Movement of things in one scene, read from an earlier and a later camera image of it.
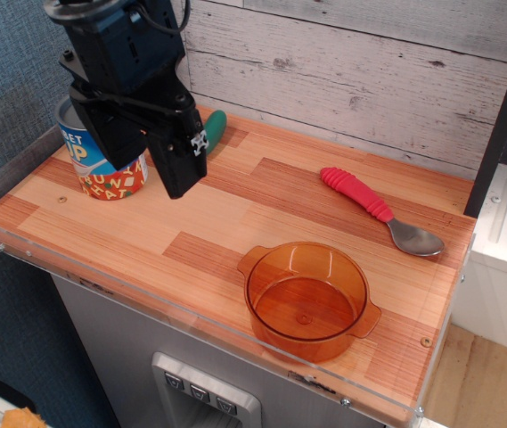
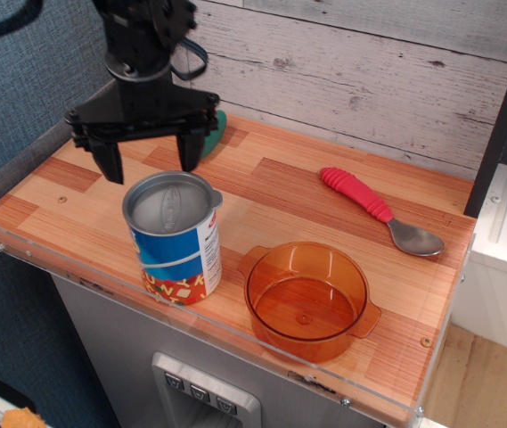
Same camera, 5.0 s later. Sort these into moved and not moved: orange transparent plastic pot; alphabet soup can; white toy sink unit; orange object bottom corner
Moved: alphabet soup can
Not moved: white toy sink unit; orange object bottom corner; orange transparent plastic pot
